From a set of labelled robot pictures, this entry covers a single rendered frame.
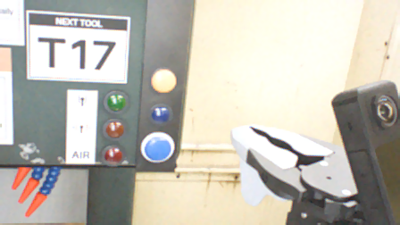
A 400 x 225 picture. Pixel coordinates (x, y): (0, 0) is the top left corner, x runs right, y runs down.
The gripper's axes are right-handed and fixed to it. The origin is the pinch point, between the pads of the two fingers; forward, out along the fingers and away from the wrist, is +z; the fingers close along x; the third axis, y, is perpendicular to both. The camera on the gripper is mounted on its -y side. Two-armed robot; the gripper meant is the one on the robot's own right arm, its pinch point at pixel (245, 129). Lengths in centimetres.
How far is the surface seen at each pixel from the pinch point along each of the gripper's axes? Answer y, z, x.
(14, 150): 8.7, 20.6, -12.7
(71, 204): 57, 73, 24
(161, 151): 8.1, 12.1, 0.2
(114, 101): 2.4, 14.9, -4.3
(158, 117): 4.1, 12.6, -0.2
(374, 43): 22, 57, 107
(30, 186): 23.3, 35.0, -4.2
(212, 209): 85, 85, 82
